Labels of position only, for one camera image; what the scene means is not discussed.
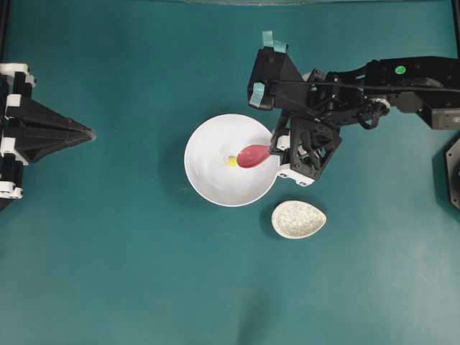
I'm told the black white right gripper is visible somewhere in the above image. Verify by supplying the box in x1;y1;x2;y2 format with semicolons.
269;111;341;187

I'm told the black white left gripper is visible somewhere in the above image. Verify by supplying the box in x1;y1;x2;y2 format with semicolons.
1;63;96;198

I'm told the red plastic spoon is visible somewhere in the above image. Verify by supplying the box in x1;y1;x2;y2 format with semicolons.
236;144;270;169

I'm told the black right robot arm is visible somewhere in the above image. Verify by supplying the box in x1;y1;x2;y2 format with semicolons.
247;50;459;186

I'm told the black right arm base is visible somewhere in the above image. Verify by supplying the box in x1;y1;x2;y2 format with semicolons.
432;134;459;218

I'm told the yellow hexagonal prism block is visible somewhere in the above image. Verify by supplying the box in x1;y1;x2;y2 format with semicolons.
227;156;238;167

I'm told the white round bowl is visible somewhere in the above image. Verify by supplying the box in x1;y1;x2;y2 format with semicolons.
184;114;279;207

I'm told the speckled egg-shaped dish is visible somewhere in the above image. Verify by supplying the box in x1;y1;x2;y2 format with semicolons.
271;201;327;239

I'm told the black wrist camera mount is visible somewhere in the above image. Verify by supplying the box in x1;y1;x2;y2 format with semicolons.
247;30;310;111

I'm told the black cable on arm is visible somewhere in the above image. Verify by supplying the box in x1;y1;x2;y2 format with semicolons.
267;79;460;95

